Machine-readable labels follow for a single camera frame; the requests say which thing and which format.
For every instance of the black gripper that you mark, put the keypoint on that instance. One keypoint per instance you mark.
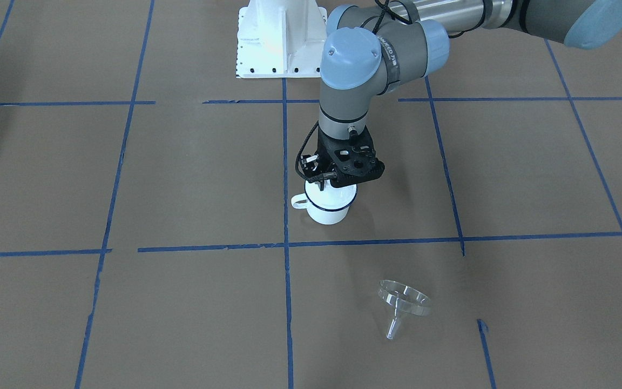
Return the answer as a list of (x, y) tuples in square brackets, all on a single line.
[(324, 153)]

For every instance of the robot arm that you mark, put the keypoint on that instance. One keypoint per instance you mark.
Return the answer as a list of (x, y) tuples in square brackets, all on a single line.
[(372, 51)]

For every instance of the white enamel mug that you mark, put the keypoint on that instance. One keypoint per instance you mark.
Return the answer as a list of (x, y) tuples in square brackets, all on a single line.
[(326, 207)]

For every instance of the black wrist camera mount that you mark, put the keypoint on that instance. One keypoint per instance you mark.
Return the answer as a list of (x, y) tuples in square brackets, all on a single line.
[(356, 165)]

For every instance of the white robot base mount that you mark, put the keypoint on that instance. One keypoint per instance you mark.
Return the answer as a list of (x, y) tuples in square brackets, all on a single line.
[(280, 39)]

